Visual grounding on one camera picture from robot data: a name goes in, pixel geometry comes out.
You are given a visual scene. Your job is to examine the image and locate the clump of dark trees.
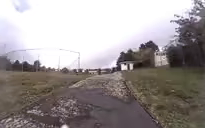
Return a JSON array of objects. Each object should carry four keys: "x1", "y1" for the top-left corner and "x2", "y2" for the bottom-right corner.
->
[{"x1": 115, "y1": 40, "x2": 160, "y2": 70}]

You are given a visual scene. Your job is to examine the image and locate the small white hut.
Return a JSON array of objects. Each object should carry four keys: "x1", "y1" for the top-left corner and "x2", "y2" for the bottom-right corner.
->
[{"x1": 119, "y1": 60, "x2": 141, "y2": 72}]

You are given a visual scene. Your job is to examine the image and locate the grass field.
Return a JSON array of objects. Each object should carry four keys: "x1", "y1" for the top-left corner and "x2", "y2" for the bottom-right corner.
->
[{"x1": 0, "y1": 69, "x2": 93, "y2": 128}]

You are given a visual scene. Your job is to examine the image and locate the grass verge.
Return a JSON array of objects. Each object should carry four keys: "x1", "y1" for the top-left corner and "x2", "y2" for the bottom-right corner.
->
[{"x1": 121, "y1": 66, "x2": 205, "y2": 128}]

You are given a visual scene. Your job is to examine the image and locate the white building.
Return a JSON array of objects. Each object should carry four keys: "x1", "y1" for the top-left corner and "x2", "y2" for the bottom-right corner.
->
[{"x1": 153, "y1": 50, "x2": 170, "y2": 68}]

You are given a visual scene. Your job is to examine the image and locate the metal arch frame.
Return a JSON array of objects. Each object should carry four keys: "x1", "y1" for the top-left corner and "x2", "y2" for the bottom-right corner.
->
[{"x1": 4, "y1": 47, "x2": 82, "y2": 71}]

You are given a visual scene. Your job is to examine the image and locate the large tree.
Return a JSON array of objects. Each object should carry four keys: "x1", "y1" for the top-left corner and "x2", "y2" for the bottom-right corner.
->
[{"x1": 165, "y1": 0, "x2": 205, "y2": 69}]

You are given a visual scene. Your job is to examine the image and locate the grey gravel asphalt path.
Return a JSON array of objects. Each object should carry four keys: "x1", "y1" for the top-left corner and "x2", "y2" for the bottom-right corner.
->
[{"x1": 0, "y1": 71, "x2": 163, "y2": 128}]

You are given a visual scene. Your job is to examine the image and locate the row of trees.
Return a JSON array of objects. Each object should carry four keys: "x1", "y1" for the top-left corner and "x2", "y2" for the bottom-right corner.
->
[{"x1": 0, "y1": 33, "x2": 119, "y2": 75}]

